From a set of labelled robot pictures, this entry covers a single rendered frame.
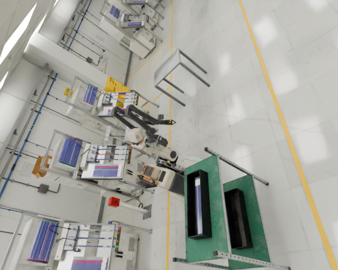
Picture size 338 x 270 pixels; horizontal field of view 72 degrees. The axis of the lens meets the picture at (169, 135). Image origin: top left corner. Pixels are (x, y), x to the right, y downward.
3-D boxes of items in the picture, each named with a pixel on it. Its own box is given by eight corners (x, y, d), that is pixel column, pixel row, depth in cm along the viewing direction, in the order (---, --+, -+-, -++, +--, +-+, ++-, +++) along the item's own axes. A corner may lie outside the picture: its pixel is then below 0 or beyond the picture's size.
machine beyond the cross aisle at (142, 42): (164, 27, 776) (115, -16, 675) (163, 40, 728) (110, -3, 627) (140, 53, 859) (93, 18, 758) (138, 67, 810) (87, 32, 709)
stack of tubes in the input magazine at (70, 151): (82, 142, 430) (68, 136, 416) (75, 166, 400) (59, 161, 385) (79, 144, 437) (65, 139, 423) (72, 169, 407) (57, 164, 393)
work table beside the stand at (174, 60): (210, 85, 440) (179, 61, 397) (184, 106, 479) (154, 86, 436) (206, 72, 468) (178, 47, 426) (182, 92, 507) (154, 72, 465)
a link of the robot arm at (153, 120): (125, 108, 266) (129, 108, 257) (127, 104, 267) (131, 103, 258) (154, 125, 289) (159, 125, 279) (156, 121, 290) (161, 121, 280)
